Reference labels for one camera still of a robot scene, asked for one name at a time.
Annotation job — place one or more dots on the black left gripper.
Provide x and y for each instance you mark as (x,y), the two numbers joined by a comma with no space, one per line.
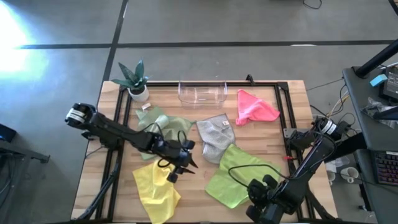
(174,152)

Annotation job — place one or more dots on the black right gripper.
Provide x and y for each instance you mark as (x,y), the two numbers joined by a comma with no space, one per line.
(264,199)

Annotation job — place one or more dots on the lime green microfiber towel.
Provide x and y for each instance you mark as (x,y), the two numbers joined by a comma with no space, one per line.
(227,183)

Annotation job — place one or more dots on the grey microfiber towel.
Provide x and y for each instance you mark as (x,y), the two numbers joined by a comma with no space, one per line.
(216,137)

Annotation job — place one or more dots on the yellow microfiber towel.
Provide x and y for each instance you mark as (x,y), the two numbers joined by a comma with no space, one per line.
(154,193)

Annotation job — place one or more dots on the sage green microfiber towel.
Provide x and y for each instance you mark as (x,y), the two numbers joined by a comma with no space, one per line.
(174,124)

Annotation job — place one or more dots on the pink microfiber towel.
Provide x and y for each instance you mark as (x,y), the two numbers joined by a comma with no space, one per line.
(253,109)

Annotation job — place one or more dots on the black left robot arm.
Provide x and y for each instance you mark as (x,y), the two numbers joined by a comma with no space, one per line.
(109,130)

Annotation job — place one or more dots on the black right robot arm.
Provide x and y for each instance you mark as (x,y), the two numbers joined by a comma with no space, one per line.
(311,155)

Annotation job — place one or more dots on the small red connector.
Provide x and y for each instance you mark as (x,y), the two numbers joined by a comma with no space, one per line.
(287,157)

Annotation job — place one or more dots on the small white cup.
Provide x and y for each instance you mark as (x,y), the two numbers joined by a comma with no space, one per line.
(331,177)

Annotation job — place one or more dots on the clear plastic bin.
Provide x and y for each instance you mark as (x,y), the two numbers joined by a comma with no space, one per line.
(202,95)

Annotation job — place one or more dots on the clear plastic bag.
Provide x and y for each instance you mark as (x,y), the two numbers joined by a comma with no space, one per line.
(340,162)

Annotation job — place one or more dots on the white mug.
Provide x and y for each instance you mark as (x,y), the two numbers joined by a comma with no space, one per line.
(349,173)

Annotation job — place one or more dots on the green plant in white pot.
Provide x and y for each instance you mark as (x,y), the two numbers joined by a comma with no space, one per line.
(138,90)

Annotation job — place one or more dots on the black flat beam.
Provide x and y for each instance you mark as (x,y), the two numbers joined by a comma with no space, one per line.
(348,146)

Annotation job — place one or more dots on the small black clamp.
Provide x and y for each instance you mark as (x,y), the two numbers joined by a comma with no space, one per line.
(249,79)

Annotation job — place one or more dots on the black backlit keyboard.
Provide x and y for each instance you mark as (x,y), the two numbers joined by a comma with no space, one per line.
(387,168)

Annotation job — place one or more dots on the dark grey side desk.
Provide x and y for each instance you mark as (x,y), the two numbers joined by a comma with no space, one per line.
(357,90)

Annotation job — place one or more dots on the crumpled plastic wrap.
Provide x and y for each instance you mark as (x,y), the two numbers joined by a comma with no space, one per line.
(376,105)

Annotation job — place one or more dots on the grey furniture leg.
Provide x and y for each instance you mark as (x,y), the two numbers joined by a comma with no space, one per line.
(25,152)

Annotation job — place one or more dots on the light blue block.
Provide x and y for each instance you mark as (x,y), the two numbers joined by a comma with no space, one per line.
(378,80)

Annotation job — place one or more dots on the black electronic device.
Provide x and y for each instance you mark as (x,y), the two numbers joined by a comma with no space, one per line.
(391,84)

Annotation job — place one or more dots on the black slanted pole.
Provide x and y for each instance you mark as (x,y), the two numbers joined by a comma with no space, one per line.
(376,59)

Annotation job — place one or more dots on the black box with blue light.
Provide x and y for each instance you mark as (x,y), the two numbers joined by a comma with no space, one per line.
(6,133)

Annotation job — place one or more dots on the grey metal base plate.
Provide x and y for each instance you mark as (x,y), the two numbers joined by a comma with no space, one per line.
(289,133)

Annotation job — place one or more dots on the black aluminium table frame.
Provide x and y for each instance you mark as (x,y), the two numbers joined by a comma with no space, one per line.
(264,84)

